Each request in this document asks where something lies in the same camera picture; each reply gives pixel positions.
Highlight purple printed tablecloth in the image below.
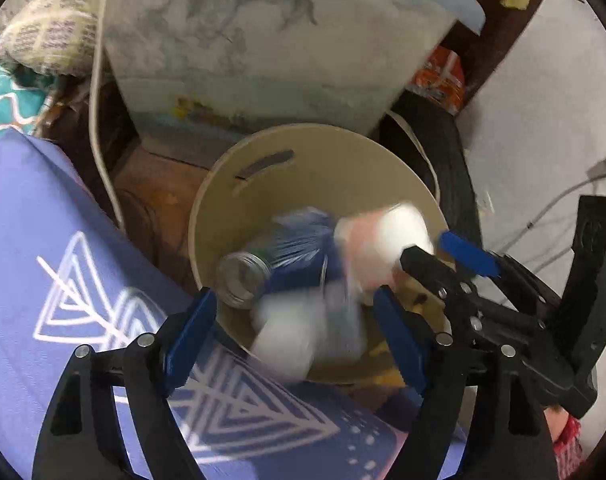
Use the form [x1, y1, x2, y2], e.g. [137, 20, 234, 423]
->
[0, 127, 468, 480]

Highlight teal patterned blanket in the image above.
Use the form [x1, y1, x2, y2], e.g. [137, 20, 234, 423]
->
[0, 50, 58, 148]

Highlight blue drink can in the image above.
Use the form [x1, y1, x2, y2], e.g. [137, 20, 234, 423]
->
[215, 210, 348, 311]

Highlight clear box blue handles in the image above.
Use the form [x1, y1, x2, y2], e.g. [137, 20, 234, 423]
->
[73, 0, 486, 148]

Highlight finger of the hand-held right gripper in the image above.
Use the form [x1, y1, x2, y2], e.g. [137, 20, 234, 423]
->
[400, 246, 488, 333]
[439, 231, 564, 321]

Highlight dark wooden wardrobe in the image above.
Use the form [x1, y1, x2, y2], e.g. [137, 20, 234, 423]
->
[435, 0, 558, 121]

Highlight white pink paper cup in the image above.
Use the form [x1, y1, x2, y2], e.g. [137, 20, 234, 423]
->
[333, 202, 436, 296]

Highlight white cord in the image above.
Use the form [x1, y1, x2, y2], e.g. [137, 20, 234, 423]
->
[385, 110, 441, 201]

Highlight round beige bin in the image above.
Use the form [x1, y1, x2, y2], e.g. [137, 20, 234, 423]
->
[188, 122, 451, 386]

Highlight white tissue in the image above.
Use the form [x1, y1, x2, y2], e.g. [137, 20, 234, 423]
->
[250, 285, 366, 383]

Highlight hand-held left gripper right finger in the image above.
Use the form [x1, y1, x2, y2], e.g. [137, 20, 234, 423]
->
[373, 285, 556, 480]

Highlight orange plastic bag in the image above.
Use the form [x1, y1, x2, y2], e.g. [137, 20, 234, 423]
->
[413, 45, 466, 113]

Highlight grey wall cable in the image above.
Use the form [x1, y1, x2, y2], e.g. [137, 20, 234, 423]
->
[493, 160, 606, 261]

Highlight checkered patterned pillow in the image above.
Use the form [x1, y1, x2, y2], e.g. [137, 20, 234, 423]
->
[0, 0, 106, 76]

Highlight white charging cable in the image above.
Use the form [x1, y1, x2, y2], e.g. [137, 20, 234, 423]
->
[88, 0, 128, 231]

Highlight black bag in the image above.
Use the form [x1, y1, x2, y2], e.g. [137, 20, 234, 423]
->
[378, 90, 484, 251]

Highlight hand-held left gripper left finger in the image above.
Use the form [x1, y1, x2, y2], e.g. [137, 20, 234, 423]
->
[33, 287, 218, 480]

